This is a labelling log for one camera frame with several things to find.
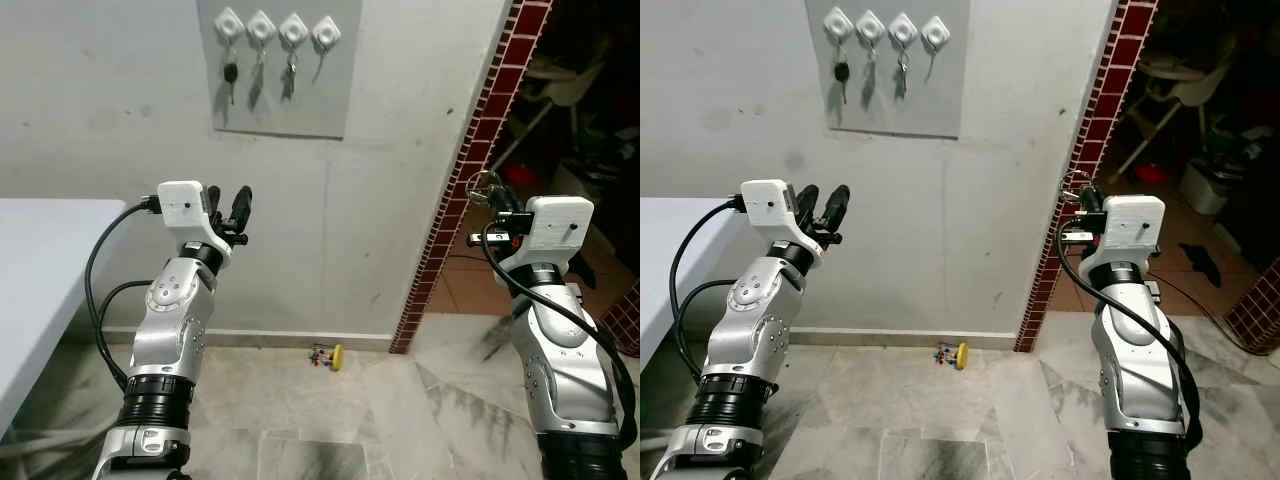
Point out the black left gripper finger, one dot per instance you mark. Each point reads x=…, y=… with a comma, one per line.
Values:
x=241, y=205
x=837, y=206
x=215, y=200
x=807, y=200

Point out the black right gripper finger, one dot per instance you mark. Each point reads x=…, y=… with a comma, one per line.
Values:
x=504, y=203
x=1091, y=200

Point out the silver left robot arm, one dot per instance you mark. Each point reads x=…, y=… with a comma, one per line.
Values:
x=170, y=340
x=750, y=340

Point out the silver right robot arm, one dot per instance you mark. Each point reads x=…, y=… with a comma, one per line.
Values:
x=1140, y=370
x=565, y=380

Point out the red bowl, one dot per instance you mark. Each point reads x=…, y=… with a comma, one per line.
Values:
x=1151, y=174
x=519, y=175

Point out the red brick tile doorway trim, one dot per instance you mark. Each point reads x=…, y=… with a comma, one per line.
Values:
x=470, y=150
x=1090, y=130

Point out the white storage container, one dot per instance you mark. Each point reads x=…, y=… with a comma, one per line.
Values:
x=570, y=183
x=1205, y=188

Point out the black cloth item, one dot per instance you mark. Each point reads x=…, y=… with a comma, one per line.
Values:
x=585, y=272
x=1202, y=265

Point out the black car key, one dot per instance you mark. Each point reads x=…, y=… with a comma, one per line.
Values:
x=231, y=73
x=842, y=73

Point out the white plastic chair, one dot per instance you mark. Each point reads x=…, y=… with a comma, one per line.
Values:
x=1195, y=85
x=570, y=85

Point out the single silver key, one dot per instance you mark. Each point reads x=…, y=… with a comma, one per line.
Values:
x=871, y=65
x=262, y=64

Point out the silver key bunch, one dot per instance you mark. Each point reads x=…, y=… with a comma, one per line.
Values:
x=292, y=68
x=902, y=66

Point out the white table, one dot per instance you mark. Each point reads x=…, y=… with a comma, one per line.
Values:
x=40, y=280
x=675, y=270

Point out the small yellow toy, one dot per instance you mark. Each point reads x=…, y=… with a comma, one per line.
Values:
x=961, y=356
x=337, y=357

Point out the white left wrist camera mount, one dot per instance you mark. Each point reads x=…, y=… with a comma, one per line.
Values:
x=182, y=205
x=765, y=205

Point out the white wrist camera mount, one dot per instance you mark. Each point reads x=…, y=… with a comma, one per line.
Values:
x=182, y=205
x=1130, y=225
x=555, y=225
x=765, y=205

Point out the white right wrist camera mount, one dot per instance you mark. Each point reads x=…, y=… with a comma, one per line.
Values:
x=555, y=225
x=1130, y=225

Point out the grey wall board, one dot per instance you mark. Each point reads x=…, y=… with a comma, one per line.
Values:
x=935, y=100
x=320, y=100

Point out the red brick tile low wall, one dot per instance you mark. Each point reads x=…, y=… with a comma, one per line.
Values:
x=625, y=320
x=1255, y=320

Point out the white square wall hook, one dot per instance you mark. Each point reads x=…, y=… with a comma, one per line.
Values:
x=326, y=33
x=228, y=24
x=293, y=29
x=902, y=29
x=935, y=33
x=261, y=27
x=839, y=24
x=870, y=27

